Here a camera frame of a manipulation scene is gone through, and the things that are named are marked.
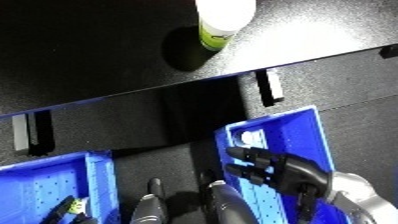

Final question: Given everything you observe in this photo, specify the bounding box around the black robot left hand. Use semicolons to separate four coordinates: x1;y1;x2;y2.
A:
37;194;100;224

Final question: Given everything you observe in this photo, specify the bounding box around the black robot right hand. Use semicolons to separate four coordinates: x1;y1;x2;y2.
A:
222;146;335;223

